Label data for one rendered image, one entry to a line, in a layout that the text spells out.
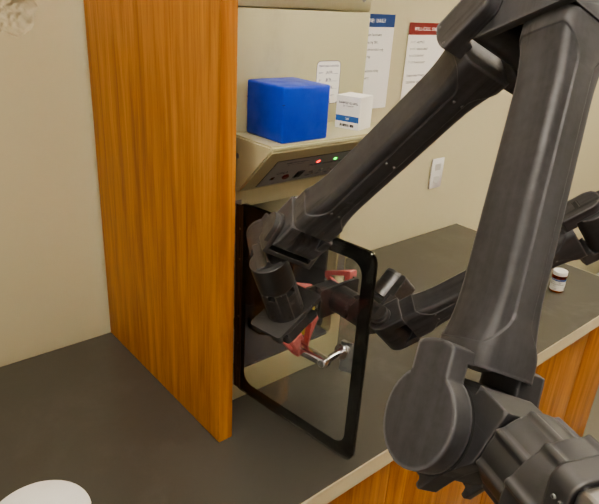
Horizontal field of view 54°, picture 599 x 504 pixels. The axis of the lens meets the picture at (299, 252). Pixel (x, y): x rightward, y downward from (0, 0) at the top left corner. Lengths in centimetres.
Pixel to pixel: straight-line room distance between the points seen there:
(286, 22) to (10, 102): 58
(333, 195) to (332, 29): 48
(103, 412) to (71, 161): 54
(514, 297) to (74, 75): 108
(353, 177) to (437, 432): 37
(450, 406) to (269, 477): 72
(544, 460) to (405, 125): 39
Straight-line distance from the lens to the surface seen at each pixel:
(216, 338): 106
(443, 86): 64
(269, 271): 83
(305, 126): 99
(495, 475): 43
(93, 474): 116
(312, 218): 76
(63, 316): 151
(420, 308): 104
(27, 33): 133
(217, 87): 90
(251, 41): 103
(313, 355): 95
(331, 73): 116
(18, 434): 128
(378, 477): 130
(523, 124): 53
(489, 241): 49
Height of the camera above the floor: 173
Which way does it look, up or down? 24 degrees down
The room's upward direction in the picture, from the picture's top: 4 degrees clockwise
